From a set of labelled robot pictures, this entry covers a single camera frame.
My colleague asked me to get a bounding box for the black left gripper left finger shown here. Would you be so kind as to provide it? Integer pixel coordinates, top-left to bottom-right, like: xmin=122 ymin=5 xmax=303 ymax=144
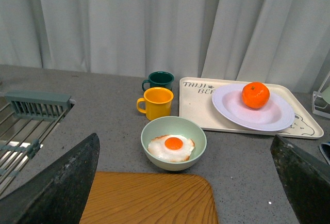
xmin=1 ymin=133 xmax=100 ymax=223

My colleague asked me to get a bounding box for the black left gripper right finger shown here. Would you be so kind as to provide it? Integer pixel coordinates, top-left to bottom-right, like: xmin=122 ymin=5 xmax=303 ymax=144
xmin=270 ymin=135 xmax=329 ymax=223

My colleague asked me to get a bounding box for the white round plate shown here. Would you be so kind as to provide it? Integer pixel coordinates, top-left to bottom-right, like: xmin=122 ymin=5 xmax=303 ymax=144
xmin=212 ymin=84 xmax=295 ymax=132

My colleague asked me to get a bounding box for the orange mandarin fruit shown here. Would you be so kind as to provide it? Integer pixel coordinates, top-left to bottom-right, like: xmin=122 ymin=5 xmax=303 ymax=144
xmin=241 ymin=82 xmax=270 ymax=109

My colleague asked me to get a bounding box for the wooden cutting board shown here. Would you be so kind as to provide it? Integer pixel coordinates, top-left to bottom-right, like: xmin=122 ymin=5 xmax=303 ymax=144
xmin=80 ymin=172 xmax=219 ymax=223

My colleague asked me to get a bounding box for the metal sink drying rack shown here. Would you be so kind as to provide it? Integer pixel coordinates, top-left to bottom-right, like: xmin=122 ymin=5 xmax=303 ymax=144
xmin=1 ymin=90 xmax=75 ymax=193

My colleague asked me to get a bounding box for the fake fried egg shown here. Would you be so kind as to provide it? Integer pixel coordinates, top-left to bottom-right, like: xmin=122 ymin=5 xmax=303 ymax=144
xmin=147 ymin=135 xmax=195 ymax=162

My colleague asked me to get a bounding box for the light green bowl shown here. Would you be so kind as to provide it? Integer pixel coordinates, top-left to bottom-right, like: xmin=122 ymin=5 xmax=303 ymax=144
xmin=141 ymin=116 xmax=207 ymax=171

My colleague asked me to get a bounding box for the cream bear serving tray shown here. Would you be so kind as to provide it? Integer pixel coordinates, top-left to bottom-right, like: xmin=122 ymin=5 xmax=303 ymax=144
xmin=179 ymin=77 xmax=324 ymax=139

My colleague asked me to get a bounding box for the yellow enamel mug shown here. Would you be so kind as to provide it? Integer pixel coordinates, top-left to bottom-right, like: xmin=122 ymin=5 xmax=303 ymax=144
xmin=136 ymin=87 xmax=174 ymax=121

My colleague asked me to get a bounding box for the white curtain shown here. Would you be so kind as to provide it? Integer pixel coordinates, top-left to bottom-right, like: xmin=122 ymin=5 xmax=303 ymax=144
xmin=1 ymin=0 xmax=329 ymax=92

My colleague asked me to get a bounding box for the dark green enamel mug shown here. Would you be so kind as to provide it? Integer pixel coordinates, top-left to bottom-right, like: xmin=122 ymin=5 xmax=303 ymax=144
xmin=141 ymin=71 xmax=174 ymax=91

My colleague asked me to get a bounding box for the white wire stand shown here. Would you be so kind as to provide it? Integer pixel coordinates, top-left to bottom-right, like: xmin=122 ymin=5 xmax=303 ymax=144
xmin=311 ymin=72 xmax=329 ymax=119

